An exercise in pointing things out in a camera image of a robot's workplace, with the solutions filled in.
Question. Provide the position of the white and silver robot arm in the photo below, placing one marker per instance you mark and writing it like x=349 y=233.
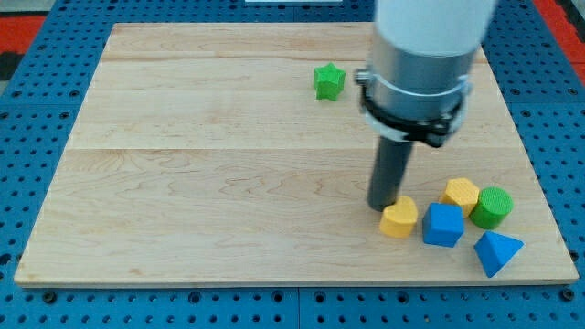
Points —
x=416 y=82

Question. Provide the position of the light wooden board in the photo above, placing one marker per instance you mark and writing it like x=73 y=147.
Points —
x=200 y=157

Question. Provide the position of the green star block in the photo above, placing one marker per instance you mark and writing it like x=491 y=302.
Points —
x=329 y=82

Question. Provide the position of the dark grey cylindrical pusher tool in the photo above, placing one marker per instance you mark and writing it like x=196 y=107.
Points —
x=387 y=174

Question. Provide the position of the yellow heart block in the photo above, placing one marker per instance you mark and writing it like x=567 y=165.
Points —
x=399 y=219

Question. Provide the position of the blue cube block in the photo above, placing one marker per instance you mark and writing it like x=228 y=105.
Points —
x=442 y=225

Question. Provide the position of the yellow hexagon block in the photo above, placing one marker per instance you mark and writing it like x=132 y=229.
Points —
x=461 y=192

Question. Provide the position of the green cylinder block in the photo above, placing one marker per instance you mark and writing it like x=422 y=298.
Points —
x=494 y=204

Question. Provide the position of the blue triangle block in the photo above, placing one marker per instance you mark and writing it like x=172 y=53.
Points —
x=495 y=250

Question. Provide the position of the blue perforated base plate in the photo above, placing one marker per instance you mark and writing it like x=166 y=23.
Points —
x=38 y=108

